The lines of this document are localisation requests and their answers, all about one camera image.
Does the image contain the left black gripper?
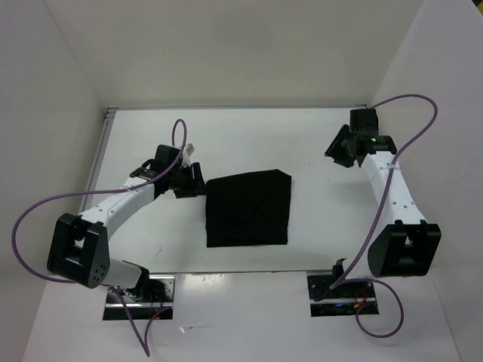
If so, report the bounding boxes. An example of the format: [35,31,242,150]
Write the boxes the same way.
[168,162,211,198]

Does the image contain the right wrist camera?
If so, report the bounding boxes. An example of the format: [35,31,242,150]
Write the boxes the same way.
[349,108,379,134]

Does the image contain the black skirt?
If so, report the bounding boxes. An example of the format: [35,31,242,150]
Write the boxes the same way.
[205,169,292,248]

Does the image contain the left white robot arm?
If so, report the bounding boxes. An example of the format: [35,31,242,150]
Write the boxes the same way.
[47,162,206,302]

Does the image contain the metal base plate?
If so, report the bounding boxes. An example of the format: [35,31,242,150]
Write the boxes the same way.
[103,274,176,321]
[306,270,379,318]

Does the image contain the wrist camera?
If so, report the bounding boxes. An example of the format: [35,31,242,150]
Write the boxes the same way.
[150,143,195,173]
[349,108,379,134]

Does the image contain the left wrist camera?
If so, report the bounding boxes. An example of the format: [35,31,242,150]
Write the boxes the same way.
[150,143,195,173]

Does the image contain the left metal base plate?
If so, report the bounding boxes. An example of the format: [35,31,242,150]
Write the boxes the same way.
[103,274,176,321]

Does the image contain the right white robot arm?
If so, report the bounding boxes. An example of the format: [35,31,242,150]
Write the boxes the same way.
[325,124,441,296]

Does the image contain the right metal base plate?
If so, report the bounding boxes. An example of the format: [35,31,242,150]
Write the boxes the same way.
[306,270,379,318]

